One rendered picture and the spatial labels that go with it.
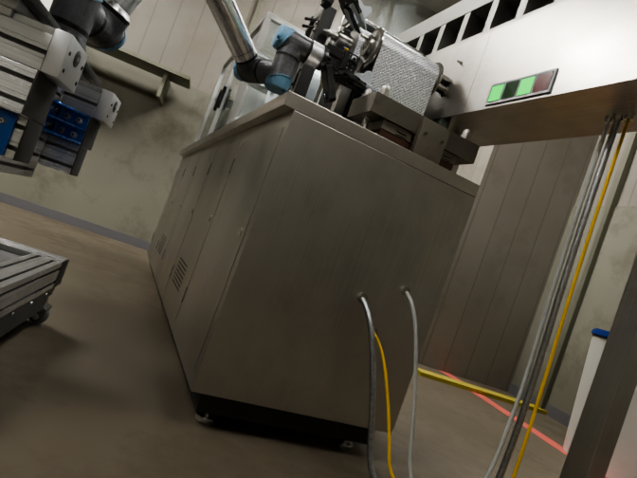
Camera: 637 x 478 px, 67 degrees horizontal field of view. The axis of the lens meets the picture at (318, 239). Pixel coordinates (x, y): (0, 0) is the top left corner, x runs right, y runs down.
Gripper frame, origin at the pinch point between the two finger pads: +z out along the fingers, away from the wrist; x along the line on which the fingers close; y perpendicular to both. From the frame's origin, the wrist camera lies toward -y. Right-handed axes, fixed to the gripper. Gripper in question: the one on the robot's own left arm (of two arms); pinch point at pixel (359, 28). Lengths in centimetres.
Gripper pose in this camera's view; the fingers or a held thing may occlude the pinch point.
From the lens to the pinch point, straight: 176.1
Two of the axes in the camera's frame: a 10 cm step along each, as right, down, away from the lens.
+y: 8.2, -5.1, 2.7
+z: 4.4, 8.5, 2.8
